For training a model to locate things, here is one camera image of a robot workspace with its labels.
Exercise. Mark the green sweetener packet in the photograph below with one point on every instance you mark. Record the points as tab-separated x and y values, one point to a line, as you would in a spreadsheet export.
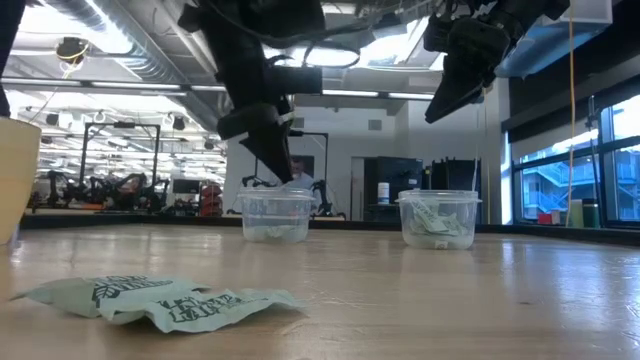
65	295
429	216
457	223
210	312
286	233

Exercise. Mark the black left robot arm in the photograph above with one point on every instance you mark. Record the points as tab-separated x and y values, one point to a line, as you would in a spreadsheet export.
280	15

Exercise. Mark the black rig post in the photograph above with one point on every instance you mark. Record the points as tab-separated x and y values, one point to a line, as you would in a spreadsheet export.
7	50

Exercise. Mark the ceiling light strip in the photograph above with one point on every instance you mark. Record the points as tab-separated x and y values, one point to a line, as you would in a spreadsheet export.
380	94
125	86

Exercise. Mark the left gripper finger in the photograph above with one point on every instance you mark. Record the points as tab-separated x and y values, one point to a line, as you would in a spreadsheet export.
277	150

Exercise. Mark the pale yellow cup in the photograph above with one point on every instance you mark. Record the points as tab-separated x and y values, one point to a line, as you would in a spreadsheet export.
575	214

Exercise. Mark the small red container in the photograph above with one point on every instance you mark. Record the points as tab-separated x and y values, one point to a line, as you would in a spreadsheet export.
545	218

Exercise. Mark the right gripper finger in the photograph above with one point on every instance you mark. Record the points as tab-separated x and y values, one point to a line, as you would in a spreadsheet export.
475	97
447	90

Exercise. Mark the white canister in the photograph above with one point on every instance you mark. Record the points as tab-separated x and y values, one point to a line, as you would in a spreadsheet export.
383	194

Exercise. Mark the clear plastic bin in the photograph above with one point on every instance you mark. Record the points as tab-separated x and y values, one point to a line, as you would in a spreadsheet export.
467	205
275	210

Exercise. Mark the green cup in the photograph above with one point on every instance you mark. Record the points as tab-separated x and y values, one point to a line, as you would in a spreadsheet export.
591	214

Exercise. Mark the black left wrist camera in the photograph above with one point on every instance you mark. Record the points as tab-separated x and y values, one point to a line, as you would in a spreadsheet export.
297	80

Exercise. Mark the person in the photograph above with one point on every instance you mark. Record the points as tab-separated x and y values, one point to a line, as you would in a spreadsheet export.
301	172

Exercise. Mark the black equipment rack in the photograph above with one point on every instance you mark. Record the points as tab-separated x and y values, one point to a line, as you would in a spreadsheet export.
452	175

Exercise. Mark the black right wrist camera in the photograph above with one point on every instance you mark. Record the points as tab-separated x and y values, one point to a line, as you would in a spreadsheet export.
480	42

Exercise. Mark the background robot workstation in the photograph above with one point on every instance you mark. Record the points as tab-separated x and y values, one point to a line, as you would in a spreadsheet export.
120	192
325	200

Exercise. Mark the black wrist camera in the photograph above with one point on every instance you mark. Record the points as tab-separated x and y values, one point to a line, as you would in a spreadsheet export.
297	80
480	42

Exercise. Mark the black cabinet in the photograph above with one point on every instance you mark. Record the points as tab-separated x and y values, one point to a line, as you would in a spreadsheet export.
400	175

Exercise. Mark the ceiling-mounted sensor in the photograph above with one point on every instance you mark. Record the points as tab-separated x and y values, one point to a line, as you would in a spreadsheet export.
72	50

